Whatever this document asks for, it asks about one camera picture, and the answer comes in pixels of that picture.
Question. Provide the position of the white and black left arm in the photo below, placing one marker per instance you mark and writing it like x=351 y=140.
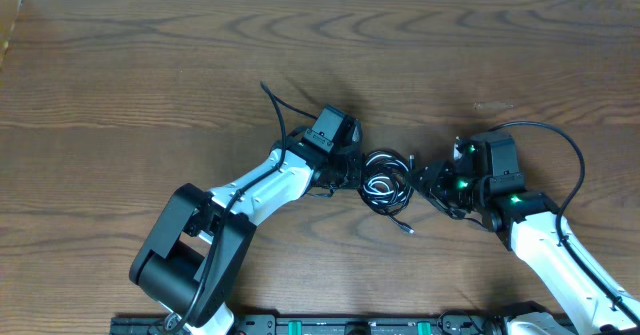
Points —
x=191 y=258

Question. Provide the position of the brown cardboard panel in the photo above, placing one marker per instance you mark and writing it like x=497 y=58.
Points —
x=9 y=11

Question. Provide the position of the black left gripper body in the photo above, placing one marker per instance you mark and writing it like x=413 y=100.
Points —
x=344 y=171

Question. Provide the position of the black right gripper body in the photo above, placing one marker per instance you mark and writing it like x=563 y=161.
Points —
x=467 y=191

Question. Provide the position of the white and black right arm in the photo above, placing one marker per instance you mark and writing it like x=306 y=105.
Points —
x=531 y=225

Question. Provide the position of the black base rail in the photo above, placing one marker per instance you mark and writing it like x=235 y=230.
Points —
x=455 y=324

